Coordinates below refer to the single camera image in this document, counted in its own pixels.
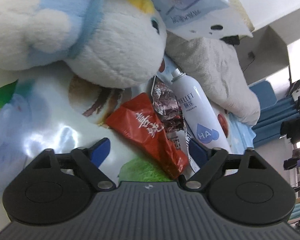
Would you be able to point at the dark foil snack packet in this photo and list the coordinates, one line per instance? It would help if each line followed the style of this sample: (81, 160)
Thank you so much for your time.
(166, 105)

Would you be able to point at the white printed snack packet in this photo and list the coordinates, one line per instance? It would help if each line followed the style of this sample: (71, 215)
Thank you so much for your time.
(182, 142)

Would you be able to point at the grey duvet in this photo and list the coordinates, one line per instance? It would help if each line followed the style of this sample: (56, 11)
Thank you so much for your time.
(215, 75)

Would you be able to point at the dark wall outlet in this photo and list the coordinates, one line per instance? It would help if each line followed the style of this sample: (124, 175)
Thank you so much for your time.
(251, 55)

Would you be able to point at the small black garment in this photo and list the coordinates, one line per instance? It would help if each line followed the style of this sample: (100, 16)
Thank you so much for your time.
(231, 40)

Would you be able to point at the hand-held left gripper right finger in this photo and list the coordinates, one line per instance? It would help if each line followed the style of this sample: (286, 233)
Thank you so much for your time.
(197, 153)

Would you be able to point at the cream quilted headboard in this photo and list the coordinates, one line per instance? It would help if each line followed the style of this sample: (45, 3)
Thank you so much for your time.
(230, 2)

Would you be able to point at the red snack packet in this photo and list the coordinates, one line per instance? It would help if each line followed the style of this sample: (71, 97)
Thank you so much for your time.
(145, 130)

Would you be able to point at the light blue plastic bag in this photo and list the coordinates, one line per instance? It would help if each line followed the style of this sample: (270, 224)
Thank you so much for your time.
(190, 7)

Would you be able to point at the fruit print bedsheet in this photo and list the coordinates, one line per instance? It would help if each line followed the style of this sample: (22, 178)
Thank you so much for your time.
(40, 130)

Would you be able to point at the blue curtain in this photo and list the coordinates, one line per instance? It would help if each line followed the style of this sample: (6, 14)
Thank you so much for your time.
(275, 122)

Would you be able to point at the white and blue plush toy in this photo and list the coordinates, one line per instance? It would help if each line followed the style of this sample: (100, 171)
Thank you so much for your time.
(77, 30)

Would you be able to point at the blue chair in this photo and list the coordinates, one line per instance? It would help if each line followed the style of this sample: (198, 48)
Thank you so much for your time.
(263, 93)

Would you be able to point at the white spray bottle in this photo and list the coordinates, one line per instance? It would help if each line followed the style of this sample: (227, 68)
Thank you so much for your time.
(197, 110)

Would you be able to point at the black hanging garment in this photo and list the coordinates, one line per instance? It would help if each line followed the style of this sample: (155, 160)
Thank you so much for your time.
(296, 130)

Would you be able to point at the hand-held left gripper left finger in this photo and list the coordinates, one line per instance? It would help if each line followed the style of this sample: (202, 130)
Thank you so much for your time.
(100, 152)

